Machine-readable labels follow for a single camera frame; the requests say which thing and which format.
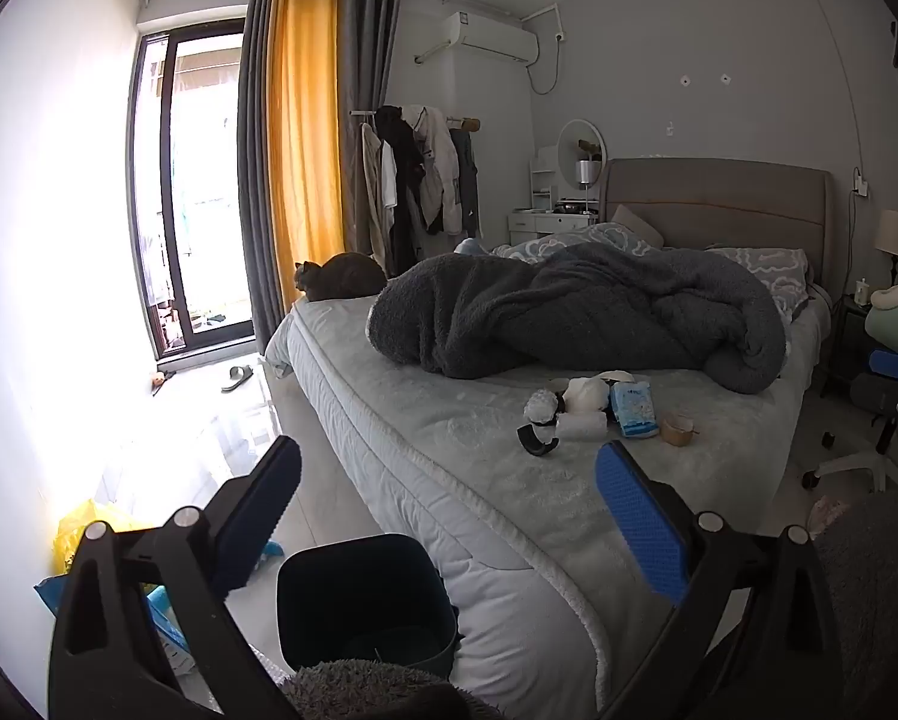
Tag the beige coat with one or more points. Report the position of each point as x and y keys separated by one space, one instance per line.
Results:
x=374 y=187

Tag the small orange item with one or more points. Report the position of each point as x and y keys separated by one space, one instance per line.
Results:
x=160 y=380

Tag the grey slipper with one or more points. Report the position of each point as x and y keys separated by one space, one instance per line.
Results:
x=237 y=379

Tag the grey curtain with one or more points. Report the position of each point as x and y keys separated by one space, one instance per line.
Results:
x=363 y=45
x=258 y=165

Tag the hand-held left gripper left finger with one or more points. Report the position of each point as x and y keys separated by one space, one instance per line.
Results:
x=270 y=493

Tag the yellow plastic bag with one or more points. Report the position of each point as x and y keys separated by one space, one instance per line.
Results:
x=81 y=525

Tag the light grey bed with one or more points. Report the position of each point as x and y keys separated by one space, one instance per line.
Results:
x=449 y=427

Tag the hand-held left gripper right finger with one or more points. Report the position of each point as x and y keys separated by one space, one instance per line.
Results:
x=644 y=517

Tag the white and black fluffy item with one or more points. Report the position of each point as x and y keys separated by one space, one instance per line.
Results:
x=543 y=405

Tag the pink slipper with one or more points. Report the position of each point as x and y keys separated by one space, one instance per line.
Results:
x=826 y=516

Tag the white air conditioner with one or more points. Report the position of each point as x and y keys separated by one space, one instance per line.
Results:
x=490 y=37

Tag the blue wet wipes packet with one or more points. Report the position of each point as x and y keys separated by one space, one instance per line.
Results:
x=635 y=409

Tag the white wall charger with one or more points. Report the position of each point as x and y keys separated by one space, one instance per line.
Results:
x=862 y=184

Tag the white vanity table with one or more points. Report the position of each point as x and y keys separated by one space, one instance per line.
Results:
x=543 y=223

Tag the round white mirror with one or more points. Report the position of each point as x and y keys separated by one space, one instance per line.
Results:
x=578 y=146

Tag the office chair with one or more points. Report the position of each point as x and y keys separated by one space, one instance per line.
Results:
x=869 y=457

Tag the clear bubble wrap roll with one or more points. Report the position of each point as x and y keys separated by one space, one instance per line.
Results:
x=578 y=426

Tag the grey pillow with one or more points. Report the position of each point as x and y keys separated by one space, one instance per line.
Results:
x=633 y=225

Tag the black framed glass door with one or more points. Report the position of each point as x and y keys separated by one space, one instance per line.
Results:
x=165 y=187

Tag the yellow curtain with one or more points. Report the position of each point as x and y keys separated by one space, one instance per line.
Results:
x=303 y=150

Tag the dark cat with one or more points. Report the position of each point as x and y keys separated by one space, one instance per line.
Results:
x=348 y=276

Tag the black curved band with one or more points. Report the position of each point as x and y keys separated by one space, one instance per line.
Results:
x=533 y=444

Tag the dark grey fluffy blanket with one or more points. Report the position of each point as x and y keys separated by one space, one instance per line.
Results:
x=569 y=315

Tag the brown paper cup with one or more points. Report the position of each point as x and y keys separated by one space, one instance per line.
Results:
x=678 y=431

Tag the beige table lamp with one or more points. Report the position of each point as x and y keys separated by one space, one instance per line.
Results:
x=894 y=232

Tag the black jacket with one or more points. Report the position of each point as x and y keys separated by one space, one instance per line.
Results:
x=404 y=165

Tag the white jacket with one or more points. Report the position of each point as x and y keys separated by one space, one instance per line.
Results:
x=438 y=165

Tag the dark teal trash bin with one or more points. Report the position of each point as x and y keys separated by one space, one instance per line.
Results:
x=359 y=600

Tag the black nightstand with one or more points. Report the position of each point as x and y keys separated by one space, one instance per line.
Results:
x=847 y=345

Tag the blue printed packet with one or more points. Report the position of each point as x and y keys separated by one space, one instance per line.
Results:
x=165 y=615

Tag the grey hanging garment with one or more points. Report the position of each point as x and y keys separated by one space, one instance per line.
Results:
x=465 y=180

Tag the white cloth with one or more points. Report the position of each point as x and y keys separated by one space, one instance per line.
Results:
x=588 y=392

